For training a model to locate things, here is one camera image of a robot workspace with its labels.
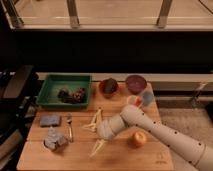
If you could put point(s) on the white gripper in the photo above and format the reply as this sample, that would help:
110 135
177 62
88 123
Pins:
105 131

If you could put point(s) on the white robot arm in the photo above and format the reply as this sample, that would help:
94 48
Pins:
197 153

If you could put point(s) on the red bowl with dark object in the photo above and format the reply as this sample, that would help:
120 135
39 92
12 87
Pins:
108 87

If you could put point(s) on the purple bowl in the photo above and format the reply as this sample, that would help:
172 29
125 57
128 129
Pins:
136 84

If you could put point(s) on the dark toy items in tray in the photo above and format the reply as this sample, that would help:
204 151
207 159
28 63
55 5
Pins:
65 96

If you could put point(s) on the orange fruit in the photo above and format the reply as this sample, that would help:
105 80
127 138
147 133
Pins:
139 139

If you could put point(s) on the clear cup with red item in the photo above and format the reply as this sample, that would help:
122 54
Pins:
134 100

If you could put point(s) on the blue sponge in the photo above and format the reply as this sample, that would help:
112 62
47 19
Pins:
50 120

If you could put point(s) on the green plastic tray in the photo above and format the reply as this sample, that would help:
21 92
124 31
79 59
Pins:
53 83

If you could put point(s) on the blue scoop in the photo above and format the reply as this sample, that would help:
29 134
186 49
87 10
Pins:
147 98

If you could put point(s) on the black chair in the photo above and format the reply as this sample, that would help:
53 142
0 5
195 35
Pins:
13 89

